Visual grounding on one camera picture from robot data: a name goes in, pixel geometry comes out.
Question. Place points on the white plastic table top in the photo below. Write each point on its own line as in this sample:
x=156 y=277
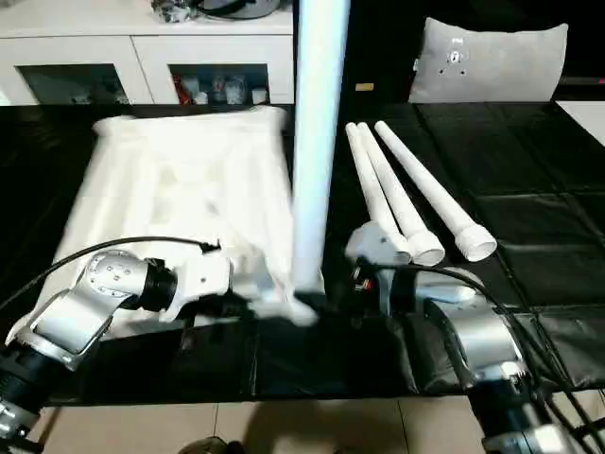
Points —
x=165 y=189

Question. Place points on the white plastic table leg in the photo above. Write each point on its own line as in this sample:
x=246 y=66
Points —
x=431 y=189
x=397 y=194
x=365 y=161
x=316 y=142

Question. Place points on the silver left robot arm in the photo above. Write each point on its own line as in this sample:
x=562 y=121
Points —
x=71 y=321

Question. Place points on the black work mat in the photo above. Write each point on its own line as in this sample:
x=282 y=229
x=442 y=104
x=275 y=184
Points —
x=331 y=359

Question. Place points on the small white jar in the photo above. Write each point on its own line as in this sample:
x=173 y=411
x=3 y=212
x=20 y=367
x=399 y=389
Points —
x=259 y=96

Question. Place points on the small tan label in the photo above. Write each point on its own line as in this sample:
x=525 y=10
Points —
x=365 y=87

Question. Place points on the red packet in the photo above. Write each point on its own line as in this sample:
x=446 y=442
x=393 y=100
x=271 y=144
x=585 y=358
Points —
x=179 y=90

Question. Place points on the black sofa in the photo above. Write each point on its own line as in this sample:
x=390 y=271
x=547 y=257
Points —
x=378 y=47

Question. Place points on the grey cushion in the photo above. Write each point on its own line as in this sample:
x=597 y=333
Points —
x=496 y=71

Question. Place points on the white sideboard cabinet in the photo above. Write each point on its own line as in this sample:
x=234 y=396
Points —
x=142 y=47

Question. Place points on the white flat board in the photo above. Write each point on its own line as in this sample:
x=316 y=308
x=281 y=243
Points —
x=586 y=116

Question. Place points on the black tangled clutter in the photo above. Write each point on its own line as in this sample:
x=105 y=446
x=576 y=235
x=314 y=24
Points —
x=175 y=12

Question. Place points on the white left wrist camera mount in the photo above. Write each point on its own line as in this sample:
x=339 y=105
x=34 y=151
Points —
x=203 y=279

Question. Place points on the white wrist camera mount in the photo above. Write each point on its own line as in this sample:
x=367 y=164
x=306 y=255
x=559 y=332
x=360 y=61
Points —
x=203 y=279
x=373 y=241

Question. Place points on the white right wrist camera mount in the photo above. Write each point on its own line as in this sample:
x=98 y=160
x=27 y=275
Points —
x=373 y=241

